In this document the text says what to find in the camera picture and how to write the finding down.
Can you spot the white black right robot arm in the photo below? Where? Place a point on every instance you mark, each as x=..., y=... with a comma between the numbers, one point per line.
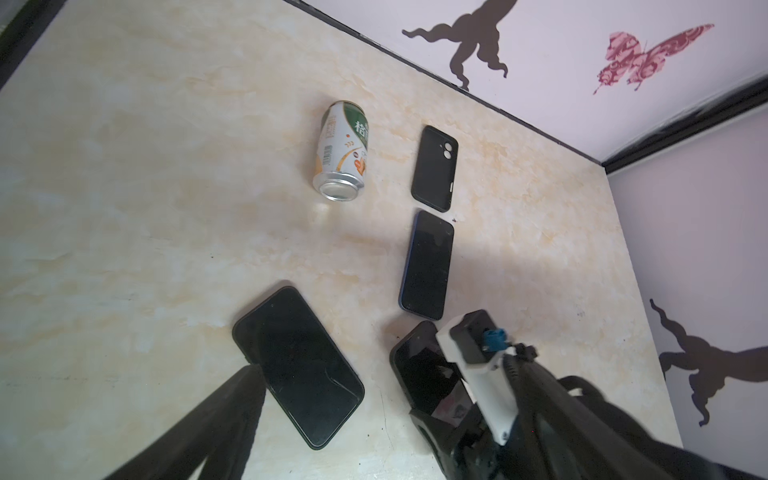
x=564, y=429

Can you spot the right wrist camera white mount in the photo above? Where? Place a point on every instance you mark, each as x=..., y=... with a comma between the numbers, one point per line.
x=475, y=344

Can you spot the black phone case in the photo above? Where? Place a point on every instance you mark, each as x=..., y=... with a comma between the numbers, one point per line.
x=430, y=383
x=434, y=173

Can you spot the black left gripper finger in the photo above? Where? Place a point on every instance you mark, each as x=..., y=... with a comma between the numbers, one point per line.
x=215, y=438

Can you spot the blue edged black smartphone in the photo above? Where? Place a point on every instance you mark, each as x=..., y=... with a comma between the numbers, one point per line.
x=425, y=280

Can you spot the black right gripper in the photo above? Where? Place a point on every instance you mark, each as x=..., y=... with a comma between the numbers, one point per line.
x=459, y=438

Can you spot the crushed green drink can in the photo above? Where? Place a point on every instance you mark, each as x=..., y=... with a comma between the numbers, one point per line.
x=341, y=155

